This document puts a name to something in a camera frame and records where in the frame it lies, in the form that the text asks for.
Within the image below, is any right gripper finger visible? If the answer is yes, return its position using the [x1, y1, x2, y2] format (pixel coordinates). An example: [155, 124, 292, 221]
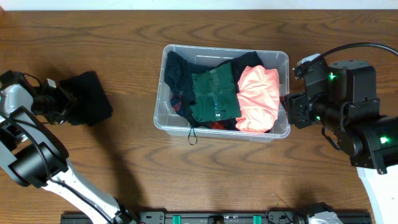
[282, 93, 303, 125]
[297, 91, 315, 129]

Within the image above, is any black garment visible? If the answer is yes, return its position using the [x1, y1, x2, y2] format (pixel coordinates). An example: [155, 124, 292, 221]
[60, 71, 113, 126]
[217, 52, 264, 93]

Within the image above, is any salmon pink garment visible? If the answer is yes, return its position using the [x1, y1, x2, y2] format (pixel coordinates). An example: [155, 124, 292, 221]
[236, 65, 280, 133]

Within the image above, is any red navy plaid shirt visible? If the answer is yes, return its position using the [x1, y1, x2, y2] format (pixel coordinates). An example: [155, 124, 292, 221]
[170, 95, 239, 131]

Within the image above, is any dark green garment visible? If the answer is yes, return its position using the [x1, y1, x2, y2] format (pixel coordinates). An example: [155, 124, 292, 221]
[190, 62, 241, 123]

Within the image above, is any dark navy garment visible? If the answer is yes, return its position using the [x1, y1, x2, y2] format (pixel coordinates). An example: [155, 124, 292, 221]
[164, 51, 213, 128]

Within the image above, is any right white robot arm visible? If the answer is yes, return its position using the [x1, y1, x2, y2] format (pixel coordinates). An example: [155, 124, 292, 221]
[282, 54, 397, 223]

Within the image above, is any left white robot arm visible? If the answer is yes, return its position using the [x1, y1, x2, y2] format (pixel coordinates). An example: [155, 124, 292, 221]
[1, 70, 139, 223]

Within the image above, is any clear plastic storage container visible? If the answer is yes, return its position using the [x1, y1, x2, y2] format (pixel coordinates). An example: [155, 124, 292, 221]
[154, 44, 290, 142]

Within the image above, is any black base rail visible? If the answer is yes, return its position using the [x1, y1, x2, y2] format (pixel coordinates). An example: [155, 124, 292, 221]
[131, 202, 372, 224]

